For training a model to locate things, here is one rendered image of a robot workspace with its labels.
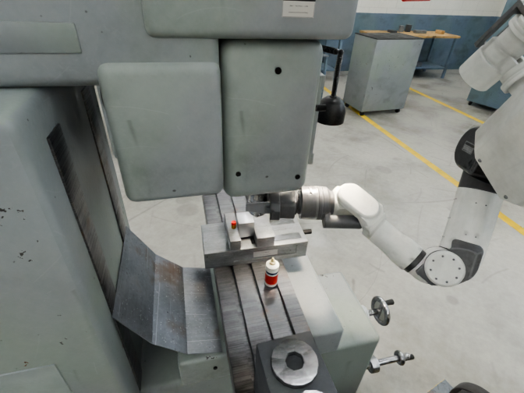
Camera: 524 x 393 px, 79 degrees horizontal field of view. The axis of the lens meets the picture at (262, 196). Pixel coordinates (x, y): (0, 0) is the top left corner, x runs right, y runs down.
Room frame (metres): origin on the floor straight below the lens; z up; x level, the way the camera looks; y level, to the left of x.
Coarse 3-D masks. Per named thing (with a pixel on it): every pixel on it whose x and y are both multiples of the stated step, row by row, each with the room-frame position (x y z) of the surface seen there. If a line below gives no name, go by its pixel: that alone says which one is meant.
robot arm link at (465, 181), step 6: (462, 174) 0.64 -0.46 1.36; (468, 174) 0.63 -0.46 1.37; (462, 180) 0.63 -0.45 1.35; (468, 180) 0.61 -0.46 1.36; (474, 180) 0.60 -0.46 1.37; (480, 180) 0.60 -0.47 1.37; (486, 180) 0.61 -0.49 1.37; (462, 186) 0.61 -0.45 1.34; (468, 186) 0.60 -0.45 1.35; (474, 186) 0.60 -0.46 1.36; (480, 186) 0.59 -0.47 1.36; (486, 186) 0.59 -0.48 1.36; (492, 186) 0.58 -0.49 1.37; (492, 192) 0.58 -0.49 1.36
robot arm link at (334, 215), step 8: (320, 192) 0.67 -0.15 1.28; (328, 192) 0.67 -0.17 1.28; (336, 192) 0.68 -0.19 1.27; (320, 200) 0.65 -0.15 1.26; (328, 200) 0.65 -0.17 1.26; (336, 200) 0.65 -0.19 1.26; (320, 208) 0.64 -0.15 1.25; (328, 208) 0.64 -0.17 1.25; (336, 208) 0.64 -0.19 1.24; (344, 208) 0.64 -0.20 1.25; (320, 216) 0.64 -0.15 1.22; (328, 216) 0.63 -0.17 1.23; (336, 216) 0.63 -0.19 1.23; (344, 216) 0.63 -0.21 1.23; (352, 216) 0.64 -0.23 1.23; (328, 224) 0.62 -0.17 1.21; (336, 224) 0.62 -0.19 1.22; (344, 224) 0.62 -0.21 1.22; (352, 224) 0.62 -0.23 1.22
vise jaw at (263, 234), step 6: (264, 216) 0.88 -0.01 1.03; (258, 222) 0.84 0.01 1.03; (264, 222) 0.84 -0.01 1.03; (258, 228) 0.81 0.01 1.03; (264, 228) 0.81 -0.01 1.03; (270, 228) 0.81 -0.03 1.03; (258, 234) 0.78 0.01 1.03; (264, 234) 0.78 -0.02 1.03; (270, 234) 0.78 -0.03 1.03; (258, 240) 0.76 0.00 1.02; (264, 240) 0.77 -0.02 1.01; (270, 240) 0.77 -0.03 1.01; (258, 246) 0.76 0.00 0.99
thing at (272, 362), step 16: (288, 336) 0.38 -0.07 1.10; (304, 336) 0.38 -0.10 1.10; (256, 352) 0.36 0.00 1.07; (272, 352) 0.34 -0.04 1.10; (288, 352) 0.34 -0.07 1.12; (304, 352) 0.34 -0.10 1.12; (256, 368) 0.35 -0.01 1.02; (272, 368) 0.31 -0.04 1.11; (288, 368) 0.31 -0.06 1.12; (304, 368) 0.31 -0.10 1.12; (320, 368) 0.32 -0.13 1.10; (256, 384) 0.34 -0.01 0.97; (272, 384) 0.28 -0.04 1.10; (288, 384) 0.28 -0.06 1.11; (304, 384) 0.28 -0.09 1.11; (320, 384) 0.29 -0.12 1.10
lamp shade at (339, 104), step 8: (328, 96) 0.78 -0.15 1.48; (336, 96) 0.78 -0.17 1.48; (328, 104) 0.75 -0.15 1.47; (336, 104) 0.75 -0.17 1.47; (344, 104) 0.77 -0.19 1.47; (320, 112) 0.76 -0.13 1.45; (328, 112) 0.75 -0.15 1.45; (336, 112) 0.75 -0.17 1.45; (344, 112) 0.76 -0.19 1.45; (320, 120) 0.75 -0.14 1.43; (328, 120) 0.74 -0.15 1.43; (336, 120) 0.74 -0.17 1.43
